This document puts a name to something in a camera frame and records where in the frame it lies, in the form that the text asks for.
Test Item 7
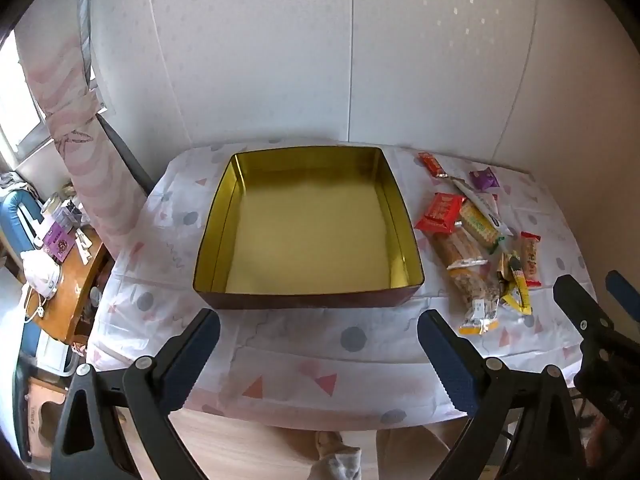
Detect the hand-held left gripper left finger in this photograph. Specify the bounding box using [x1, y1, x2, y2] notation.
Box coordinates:
[50, 308, 222, 480]

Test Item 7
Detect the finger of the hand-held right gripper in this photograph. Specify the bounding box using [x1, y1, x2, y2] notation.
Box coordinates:
[552, 274, 613, 341]
[605, 270, 640, 322]

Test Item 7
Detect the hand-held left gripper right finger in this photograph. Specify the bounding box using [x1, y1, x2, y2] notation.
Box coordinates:
[416, 309, 588, 480]

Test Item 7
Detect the yellow snack packet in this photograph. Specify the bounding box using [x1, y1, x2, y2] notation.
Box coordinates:
[495, 251, 535, 316]

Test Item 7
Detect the red cartoon snack packet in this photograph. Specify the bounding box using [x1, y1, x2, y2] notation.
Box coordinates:
[519, 231, 543, 288]

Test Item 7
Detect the clear nut bar packet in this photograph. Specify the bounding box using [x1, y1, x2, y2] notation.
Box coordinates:
[447, 260, 503, 337]

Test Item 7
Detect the orange brown pastry packet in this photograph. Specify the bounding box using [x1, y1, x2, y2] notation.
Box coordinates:
[431, 227, 488, 271]

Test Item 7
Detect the green yellow cracker packet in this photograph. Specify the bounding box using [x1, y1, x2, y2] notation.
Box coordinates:
[457, 201, 506, 256]

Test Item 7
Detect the large red snack packet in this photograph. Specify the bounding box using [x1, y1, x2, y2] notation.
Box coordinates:
[415, 192, 467, 235]

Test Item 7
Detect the gold tin box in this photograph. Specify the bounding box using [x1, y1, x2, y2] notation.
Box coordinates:
[192, 145, 426, 311]

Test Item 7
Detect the printed white tablecloth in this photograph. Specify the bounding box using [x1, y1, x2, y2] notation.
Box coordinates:
[85, 140, 601, 428]

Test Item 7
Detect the long white snack packet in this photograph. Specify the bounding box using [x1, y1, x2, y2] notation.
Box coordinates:
[450, 176, 513, 237]

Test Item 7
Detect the wooden side desk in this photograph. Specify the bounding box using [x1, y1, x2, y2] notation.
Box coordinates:
[25, 230, 113, 346]

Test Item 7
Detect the person's foot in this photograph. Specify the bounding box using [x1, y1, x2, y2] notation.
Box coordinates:
[307, 430, 363, 480]

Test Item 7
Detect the purple snack packet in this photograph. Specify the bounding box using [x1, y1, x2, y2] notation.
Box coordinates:
[469, 168, 501, 192]

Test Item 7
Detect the brown cardboard box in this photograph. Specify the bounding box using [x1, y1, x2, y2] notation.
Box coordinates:
[25, 377, 68, 461]

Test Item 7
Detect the white rounded object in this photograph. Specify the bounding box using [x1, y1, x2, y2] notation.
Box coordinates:
[20, 250, 63, 298]

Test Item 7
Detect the purple box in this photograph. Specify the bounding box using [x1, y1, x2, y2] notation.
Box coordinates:
[42, 224, 71, 263]

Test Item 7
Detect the small red snack packet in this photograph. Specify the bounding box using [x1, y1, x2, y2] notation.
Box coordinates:
[417, 152, 449, 179]

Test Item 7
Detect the blue padded chair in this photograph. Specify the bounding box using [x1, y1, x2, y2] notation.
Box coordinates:
[0, 187, 46, 256]

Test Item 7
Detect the pink patterned curtain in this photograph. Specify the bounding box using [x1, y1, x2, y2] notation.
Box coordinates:
[15, 0, 133, 251]

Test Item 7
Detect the window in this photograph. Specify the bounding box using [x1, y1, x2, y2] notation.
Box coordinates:
[0, 30, 51, 161]

